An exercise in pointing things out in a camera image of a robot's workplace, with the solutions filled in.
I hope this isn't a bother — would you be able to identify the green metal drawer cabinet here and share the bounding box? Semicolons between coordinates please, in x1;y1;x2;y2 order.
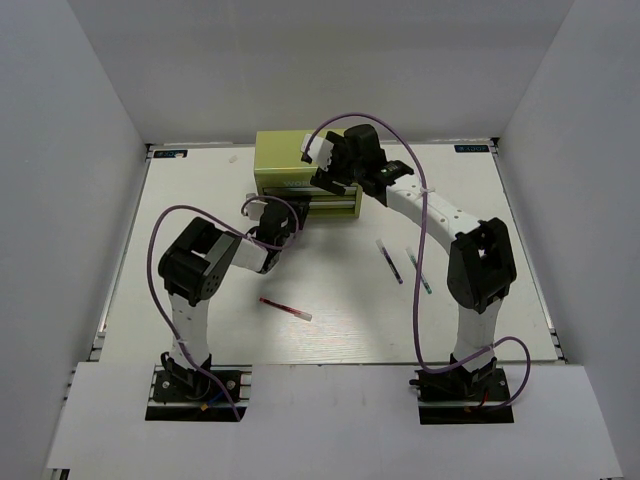
254;130;362;218

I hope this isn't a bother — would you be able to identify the red ink pen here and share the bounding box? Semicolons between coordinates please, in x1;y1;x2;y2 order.
259;297;312;321

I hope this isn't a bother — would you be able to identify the purple ink pen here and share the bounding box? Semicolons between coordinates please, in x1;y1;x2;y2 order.
376;239;404;285

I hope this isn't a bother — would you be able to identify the green ink pen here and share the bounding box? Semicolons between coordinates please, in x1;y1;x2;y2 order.
405;247;433;295

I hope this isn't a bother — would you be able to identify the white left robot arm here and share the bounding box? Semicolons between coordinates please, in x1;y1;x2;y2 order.
158;195;311;399

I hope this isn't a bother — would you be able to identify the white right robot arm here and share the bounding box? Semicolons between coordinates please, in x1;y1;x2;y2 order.
300;124;517;399

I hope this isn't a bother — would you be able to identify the right blue corner label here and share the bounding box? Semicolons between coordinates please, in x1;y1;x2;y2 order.
454;144;490;154

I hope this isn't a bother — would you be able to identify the blue corner label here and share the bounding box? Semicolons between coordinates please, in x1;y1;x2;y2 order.
454;144;490;154
153;149;188;159

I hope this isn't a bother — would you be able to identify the left blue corner label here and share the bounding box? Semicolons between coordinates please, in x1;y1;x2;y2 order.
153;149;188;159

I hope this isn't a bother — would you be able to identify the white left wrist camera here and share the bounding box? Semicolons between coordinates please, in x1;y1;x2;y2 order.
241;199;267;221

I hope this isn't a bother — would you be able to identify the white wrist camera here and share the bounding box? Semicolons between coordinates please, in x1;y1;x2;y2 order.
241;199;267;221
300;133;333;171

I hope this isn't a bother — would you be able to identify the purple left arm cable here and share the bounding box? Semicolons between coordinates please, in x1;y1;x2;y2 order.
148;197;301;422

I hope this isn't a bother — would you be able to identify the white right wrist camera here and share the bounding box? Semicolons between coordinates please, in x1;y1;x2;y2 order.
300;133;333;171

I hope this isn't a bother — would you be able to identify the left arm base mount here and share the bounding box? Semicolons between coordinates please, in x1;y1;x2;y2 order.
145;352;252;423

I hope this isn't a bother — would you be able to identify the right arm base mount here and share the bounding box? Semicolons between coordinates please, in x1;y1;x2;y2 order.
409;368;514;425

